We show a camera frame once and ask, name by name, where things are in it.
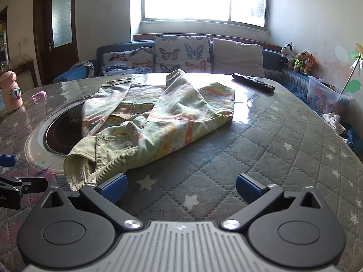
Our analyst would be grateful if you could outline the black and white plush toy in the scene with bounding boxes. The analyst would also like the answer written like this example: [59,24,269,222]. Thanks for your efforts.
[280,42,296,64]

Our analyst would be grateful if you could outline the blue and grey cloth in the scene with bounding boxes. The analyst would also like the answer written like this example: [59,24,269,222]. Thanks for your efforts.
[52,61,96,84]

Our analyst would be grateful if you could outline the plain grey cushion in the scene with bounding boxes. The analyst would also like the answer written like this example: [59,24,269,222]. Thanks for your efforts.
[212,38,266,78]

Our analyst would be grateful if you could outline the white cloth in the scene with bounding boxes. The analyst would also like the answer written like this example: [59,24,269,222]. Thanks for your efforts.
[323,113,347,135]

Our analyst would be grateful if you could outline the long butterfly print cushion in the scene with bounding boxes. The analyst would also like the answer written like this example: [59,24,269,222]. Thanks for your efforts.
[101,46,155,77]

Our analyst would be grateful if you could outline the brown bear plush toy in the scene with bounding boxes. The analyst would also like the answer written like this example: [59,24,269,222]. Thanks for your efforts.
[293,50,311,73]

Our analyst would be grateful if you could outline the wooden side cabinet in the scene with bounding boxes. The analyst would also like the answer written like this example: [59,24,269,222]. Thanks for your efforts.
[11,59,36,92]

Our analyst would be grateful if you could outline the black round cooktop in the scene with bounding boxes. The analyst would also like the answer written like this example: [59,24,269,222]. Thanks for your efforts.
[38,109,86,159]

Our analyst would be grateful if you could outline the clear plastic storage box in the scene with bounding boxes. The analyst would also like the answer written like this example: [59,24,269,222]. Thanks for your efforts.
[306,76,354,115]

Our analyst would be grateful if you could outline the paper pinwheel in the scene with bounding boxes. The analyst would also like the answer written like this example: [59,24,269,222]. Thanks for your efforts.
[340,43,363,95]

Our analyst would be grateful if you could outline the dark wooden door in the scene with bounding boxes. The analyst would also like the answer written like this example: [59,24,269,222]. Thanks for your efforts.
[32,0,80,85]

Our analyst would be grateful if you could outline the yellow printed child's jacket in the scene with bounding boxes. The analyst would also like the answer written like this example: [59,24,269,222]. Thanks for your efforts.
[64,69,236,192]

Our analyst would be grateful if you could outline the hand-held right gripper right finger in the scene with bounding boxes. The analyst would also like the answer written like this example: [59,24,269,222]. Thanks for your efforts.
[222,173,324,231]

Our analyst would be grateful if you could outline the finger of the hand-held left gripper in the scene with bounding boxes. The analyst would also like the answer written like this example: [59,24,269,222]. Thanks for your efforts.
[0,154,16,168]
[0,176,47,210]

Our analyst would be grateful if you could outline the square butterfly print cushion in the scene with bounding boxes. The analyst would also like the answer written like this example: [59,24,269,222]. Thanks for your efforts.
[153,35,213,74]

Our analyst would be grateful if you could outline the pink bottle with cartoon eyes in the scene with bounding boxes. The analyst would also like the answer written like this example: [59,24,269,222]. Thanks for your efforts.
[0,71,23,114]

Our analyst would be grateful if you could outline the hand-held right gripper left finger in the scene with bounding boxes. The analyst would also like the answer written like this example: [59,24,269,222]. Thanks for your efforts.
[40,173,143,231]

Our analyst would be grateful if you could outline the orange fox plush toy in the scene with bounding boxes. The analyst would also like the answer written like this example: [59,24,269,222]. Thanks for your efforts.
[302,54,317,76]

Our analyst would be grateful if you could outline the shelf with bottles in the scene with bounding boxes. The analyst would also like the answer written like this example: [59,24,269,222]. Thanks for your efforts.
[0,6,9,74]

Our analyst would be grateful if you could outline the blue sofa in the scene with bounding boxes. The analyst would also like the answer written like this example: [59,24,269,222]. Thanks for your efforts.
[52,40,354,148]

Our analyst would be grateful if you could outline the black remote control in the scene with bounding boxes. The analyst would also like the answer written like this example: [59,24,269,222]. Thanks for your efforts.
[232,73,275,93]

